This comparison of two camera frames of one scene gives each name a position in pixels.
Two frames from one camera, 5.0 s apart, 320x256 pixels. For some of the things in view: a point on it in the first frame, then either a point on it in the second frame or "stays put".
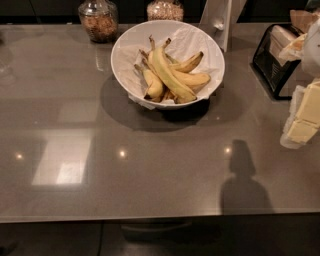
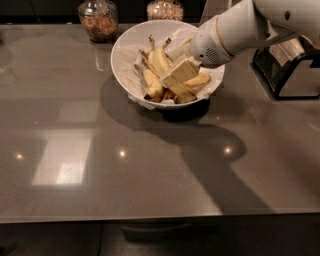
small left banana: (155, 89) stays put
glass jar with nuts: (100, 19) stays put
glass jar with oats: (159, 10) stays put
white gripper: (312, 51) → (206, 44)
